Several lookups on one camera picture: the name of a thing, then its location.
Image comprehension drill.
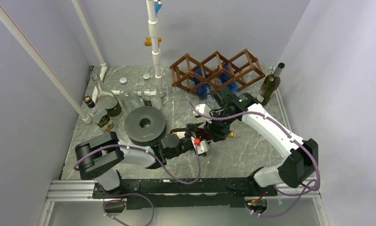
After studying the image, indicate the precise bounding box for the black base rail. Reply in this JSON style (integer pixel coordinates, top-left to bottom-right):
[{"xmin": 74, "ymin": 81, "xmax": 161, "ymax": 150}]
[{"xmin": 92, "ymin": 178, "xmax": 277, "ymax": 210}]

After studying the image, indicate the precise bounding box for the tall clear glass bottle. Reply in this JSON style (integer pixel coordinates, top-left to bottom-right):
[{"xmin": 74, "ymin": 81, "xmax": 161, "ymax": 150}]
[{"xmin": 91, "ymin": 74, "xmax": 122, "ymax": 119}]

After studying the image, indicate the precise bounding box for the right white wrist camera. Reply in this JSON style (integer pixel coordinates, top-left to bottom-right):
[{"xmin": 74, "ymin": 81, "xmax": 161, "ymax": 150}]
[{"xmin": 195, "ymin": 104, "xmax": 211, "ymax": 116}]

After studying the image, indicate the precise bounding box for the dark green wine bottle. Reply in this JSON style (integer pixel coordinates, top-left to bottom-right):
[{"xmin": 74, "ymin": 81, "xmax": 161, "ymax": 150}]
[{"xmin": 257, "ymin": 62, "xmax": 285, "ymax": 106}]

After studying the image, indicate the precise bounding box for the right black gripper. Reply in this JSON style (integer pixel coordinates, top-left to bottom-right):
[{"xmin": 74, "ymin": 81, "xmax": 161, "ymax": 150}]
[{"xmin": 203, "ymin": 110, "xmax": 237, "ymax": 142}]

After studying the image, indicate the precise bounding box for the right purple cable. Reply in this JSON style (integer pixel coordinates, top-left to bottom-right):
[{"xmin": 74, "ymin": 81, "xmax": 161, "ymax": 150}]
[{"xmin": 187, "ymin": 101, "xmax": 322, "ymax": 219}]

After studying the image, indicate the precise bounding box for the brown wooden wine rack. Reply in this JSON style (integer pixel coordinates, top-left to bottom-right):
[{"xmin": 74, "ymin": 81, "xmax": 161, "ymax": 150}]
[{"xmin": 170, "ymin": 49, "xmax": 265, "ymax": 96}]

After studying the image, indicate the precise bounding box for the blue square bottle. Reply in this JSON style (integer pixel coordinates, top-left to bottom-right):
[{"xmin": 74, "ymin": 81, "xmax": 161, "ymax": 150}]
[
  {"xmin": 220, "ymin": 65, "xmax": 239, "ymax": 95},
  {"xmin": 193, "ymin": 68, "xmax": 216, "ymax": 109}
]

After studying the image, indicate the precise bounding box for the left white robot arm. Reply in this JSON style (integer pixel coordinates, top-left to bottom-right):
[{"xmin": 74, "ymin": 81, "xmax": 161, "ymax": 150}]
[{"xmin": 73, "ymin": 123, "xmax": 212, "ymax": 198}]

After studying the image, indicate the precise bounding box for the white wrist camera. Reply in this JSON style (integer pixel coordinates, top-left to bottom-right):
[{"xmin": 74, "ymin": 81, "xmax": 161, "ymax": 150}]
[
  {"xmin": 195, "ymin": 104, "xmax": 211, "ymax": 116},
  {"xmin": 192, "ymin": 138, "xmax": 209, "ymax": 155}
]

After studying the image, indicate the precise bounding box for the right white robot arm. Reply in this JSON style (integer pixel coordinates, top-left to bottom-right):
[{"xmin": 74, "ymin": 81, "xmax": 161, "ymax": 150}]
[{"xmin": 195, "ymin": 88, "xmax": 318, "ymax": 195}]

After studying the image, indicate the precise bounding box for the black round spool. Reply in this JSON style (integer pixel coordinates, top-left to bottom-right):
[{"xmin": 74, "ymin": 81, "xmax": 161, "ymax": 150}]
[{"xmin": 124, "ymin": 106, "xmax": 167, "ymax": 146}]

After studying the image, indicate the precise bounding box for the white pvc pipe frame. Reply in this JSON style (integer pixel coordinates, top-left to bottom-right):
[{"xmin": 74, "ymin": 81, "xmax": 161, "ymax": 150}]
[{"xmin": 0, "ymin": 0, "xmax": 165, "ymax": 124}]

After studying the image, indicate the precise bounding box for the orange pipe clamp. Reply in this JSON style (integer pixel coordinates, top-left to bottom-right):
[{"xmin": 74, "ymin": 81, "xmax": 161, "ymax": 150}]
[{"xmin": 144, "ymin": 37, "xmax": 162, "ymax": 47}]

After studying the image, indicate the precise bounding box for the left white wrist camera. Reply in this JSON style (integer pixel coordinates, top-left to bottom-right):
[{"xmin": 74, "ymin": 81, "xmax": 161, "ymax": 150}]
[{"xmin": 192, "ymin": 138, "xmax": 209, "ymax": 155}]

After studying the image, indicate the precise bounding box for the short clear glass bottle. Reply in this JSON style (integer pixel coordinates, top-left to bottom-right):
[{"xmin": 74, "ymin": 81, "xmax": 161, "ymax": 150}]
[{"xmin": 141, "ymin": 73, "xmax": 162, "ymax": 109}]

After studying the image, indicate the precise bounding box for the gold capped dark bottle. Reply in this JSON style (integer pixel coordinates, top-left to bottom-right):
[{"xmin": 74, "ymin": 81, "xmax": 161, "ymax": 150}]
[{"xmin": 170, "ymin": 128, "xmax": 236, "ymax": 142}]

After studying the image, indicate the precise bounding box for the clear bottle silver cap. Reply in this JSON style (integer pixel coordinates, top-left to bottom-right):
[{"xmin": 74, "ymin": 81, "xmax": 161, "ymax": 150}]
[{"xmin": 119, "ymin": 77, "xmax": 142, "ymax": 113}]

